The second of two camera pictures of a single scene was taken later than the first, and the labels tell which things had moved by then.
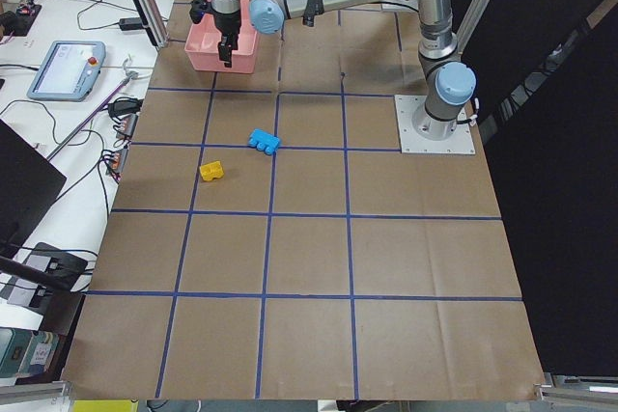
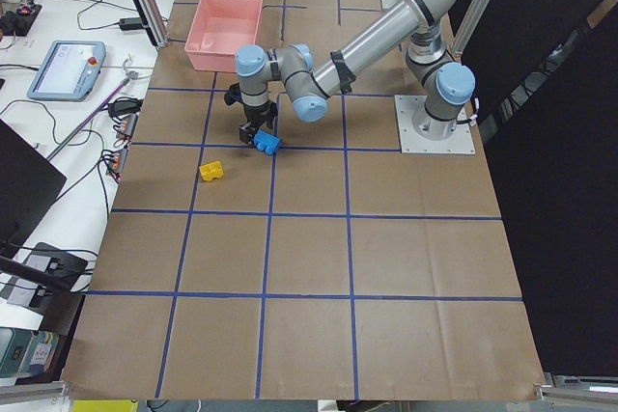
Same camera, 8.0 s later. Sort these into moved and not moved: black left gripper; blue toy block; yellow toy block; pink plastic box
Moved: black left gripper
Not moved: blue toy block; pink plastic box; yellow toy block
